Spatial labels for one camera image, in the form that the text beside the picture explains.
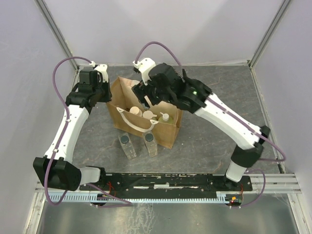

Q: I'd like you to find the small green pump bottle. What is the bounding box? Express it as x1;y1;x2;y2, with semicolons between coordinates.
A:
158;113;174;124

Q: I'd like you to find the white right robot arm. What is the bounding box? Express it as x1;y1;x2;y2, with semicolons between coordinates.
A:
132;58;270;191

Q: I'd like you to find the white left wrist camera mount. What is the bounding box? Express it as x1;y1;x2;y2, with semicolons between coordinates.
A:
89;61;109;83

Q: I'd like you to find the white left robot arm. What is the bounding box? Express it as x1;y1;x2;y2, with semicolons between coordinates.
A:
33;64;112;191

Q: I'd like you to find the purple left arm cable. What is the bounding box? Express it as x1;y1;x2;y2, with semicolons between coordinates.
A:
44;56;134;208

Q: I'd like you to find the large green beige-cap bottle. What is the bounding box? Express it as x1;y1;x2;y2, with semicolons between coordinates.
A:
142;110;157;121

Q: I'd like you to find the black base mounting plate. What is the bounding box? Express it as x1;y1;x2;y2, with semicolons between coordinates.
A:
94;173;253;199

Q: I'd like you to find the light blue cable duct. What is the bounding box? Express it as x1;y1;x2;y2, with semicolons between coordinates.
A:
45;192;232;203

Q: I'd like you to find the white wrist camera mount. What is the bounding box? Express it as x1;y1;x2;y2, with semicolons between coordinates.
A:
89;61;109;83
133;58;156;85

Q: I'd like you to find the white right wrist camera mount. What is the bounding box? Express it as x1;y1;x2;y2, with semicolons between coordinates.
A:
133;58;156;85

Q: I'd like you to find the cream jar with lid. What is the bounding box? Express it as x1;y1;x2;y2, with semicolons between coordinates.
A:
129;106;143;117

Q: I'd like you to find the brown canvas tote bag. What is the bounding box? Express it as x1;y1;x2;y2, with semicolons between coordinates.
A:
106;77;183;149

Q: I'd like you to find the aluminium frame rail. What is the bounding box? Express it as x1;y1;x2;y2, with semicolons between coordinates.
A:
34;173;303;194

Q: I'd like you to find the clear bottle black cap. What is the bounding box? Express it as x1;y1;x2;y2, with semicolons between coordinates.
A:
143;131;158;157
118;133;137;159

